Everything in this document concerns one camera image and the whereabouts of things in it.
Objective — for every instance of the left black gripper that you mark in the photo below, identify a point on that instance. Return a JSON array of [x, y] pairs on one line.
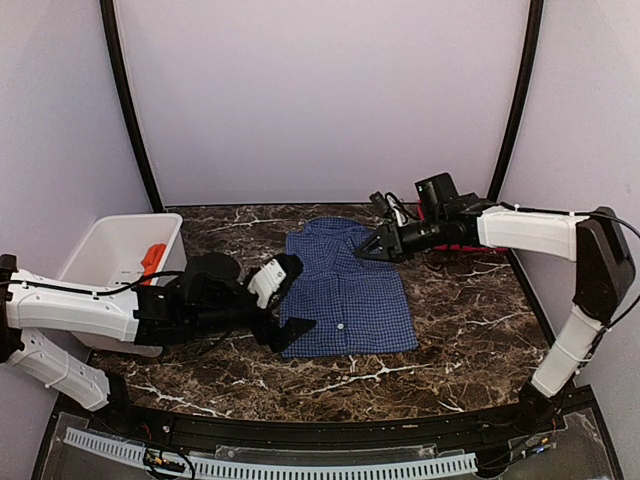
[[284, 334]]

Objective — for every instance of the right black frame post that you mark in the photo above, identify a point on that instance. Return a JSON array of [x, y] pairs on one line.
[[520, 94]]

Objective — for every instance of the left black frame post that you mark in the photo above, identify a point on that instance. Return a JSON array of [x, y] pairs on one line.
[[126, 101]]

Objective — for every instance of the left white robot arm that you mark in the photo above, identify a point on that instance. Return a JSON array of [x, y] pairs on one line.
[[157, 310]]

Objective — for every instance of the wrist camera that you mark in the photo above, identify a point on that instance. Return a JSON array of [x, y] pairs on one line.
[[433, 194], [274, 278]]

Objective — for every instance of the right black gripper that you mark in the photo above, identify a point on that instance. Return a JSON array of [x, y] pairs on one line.
[[390, 240]]

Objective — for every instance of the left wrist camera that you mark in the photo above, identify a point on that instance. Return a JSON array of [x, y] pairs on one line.
[[274, 278]]

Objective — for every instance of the red folded garment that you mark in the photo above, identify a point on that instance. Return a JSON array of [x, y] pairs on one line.
[[450, 246]]

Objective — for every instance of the white slotted cable duct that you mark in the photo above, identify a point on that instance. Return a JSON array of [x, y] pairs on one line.
[[137, 455]]

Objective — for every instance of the blue checked shirt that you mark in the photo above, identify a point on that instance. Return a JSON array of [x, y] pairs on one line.
[[359, 306]]

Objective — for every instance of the black frame post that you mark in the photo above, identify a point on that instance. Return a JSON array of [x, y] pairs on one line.
[[126, 101], [520, 94]]

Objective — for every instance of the orange garment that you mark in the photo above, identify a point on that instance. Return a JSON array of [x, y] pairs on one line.
[[152, 260]]

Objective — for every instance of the white plastic laundry basket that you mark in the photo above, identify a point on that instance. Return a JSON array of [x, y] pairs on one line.
[[110, 256]]

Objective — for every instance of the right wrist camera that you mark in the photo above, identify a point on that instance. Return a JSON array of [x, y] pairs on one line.
[[433, 194]]

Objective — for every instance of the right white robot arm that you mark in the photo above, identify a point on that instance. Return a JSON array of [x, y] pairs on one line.
[[593, 241]]

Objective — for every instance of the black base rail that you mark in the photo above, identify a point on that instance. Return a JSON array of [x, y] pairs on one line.
[[489, 432]]

